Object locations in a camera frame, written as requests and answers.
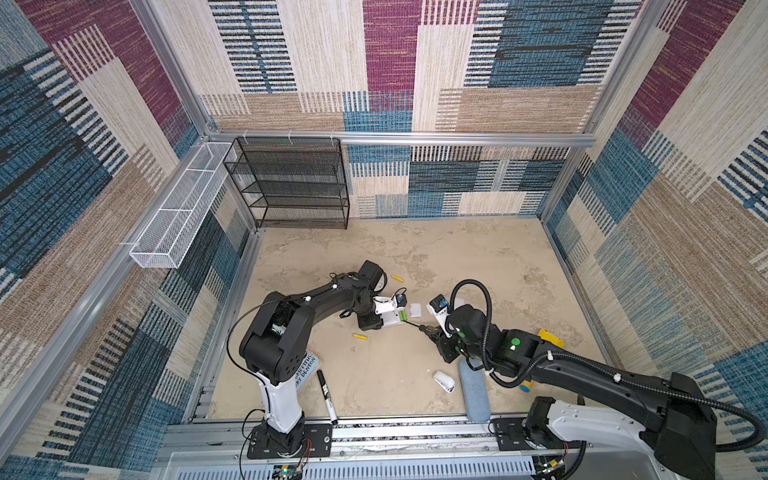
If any white wire mesh basket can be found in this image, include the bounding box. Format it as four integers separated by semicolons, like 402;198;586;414
130;142;231;269

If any colourful paperback book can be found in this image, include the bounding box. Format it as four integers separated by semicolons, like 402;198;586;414
295;351;321;391

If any black corrugated cable hose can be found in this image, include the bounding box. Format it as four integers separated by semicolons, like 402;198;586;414
446;278;768;480

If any small white plastic device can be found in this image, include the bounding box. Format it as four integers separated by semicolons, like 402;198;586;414
433;371;456;393

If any white remote with green buttons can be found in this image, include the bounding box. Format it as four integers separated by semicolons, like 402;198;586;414
381;310;408;328

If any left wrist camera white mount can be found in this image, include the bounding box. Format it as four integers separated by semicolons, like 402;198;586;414
373;287;407;315

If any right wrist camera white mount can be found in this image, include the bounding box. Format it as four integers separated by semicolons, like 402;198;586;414
428;294;452;337

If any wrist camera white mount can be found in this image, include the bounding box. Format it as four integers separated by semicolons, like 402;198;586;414
373;287;407;315
428;294;452;337

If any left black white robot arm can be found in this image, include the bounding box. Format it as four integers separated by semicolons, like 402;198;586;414
238;261;387;456

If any black yellow handled screwdriver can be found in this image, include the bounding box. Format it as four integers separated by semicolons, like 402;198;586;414
406;321;443;342

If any blue grey fabric case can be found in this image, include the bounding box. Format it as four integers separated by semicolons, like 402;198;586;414
459;360;491;423

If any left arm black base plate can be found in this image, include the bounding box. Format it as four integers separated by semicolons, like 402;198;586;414
246;422;333;460

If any black marker pen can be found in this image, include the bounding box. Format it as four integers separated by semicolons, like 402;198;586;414
317;369;338;425

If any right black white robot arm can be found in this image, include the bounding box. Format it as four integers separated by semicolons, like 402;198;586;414
434;304;716;479

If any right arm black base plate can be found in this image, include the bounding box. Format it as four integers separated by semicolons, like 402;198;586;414
490;417;580;452

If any black wire shelf rack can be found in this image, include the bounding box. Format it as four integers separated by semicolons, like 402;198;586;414
224;137;350;229

